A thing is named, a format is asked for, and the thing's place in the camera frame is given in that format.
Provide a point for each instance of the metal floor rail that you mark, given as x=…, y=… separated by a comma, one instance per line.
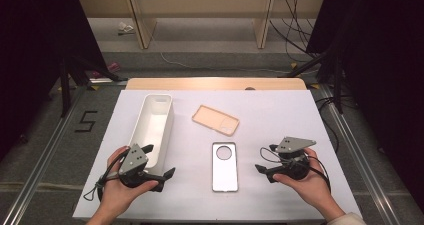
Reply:
x=40, y=171
x=360, y=158

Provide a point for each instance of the person's left hand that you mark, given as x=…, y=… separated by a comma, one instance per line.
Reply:
x=116, y=195

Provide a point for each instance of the black tripod stand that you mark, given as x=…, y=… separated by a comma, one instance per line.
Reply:
x=65, y=85
x=338, y=85

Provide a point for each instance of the cream sleeve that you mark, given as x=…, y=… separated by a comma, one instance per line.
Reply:
x=348, y=220

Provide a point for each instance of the pink object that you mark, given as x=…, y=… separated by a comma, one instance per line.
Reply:
x=112, y=67

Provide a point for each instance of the light wooden shelf unit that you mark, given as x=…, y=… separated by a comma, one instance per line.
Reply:
x=200, y=5

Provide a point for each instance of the white plastic container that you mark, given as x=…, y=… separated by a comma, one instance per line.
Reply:
x=153, y=125

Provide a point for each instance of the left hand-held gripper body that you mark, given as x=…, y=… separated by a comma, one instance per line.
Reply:
x=133, y=160

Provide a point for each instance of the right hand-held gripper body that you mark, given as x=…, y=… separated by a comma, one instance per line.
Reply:
x=293, y=145

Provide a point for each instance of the person's right hand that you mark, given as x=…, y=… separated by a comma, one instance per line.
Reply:
x=310, y=188

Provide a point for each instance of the light wooden table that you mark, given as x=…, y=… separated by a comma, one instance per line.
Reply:
x=200, y=83

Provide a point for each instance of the black curtain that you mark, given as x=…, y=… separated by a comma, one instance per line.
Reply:
x=383, y=68
x=33, y=51

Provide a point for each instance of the beige phone case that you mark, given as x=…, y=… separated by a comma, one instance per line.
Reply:
x=210, y=118

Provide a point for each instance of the crumpled white paper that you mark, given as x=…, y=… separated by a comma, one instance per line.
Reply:
x=125, y=27

